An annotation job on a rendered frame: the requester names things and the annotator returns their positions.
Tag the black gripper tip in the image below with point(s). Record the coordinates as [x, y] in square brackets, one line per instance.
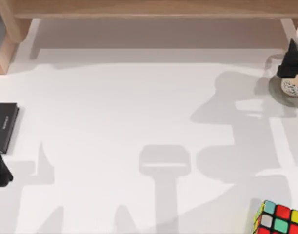
[0, 170]

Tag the pale wooden shelf unit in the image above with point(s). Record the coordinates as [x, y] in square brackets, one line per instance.
[15, 29]

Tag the grey round coaster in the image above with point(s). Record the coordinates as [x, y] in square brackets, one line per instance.
[276, 92]

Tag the black book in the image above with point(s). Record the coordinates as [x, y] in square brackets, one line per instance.
[6, 122]

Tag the white black-speckled cup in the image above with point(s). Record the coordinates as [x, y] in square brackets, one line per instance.
[293, 88]

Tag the multicoloured puzzle cube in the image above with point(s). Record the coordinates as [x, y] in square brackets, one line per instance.
[278, 219]

